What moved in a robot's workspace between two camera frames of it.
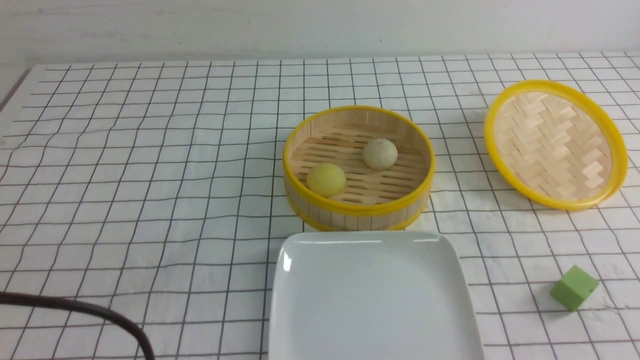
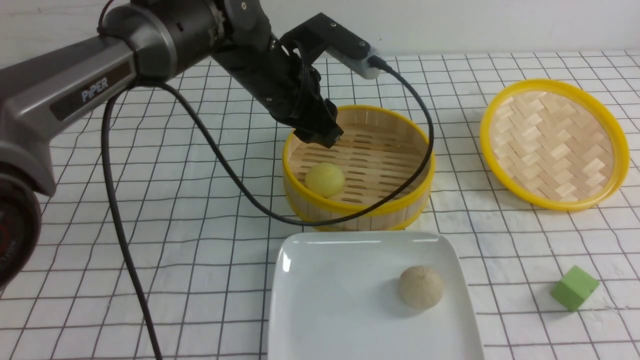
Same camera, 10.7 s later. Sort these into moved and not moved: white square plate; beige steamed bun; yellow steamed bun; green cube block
Moved: beige steamed bun
Not moved: yellow steamed bun; green cube block; white square plate
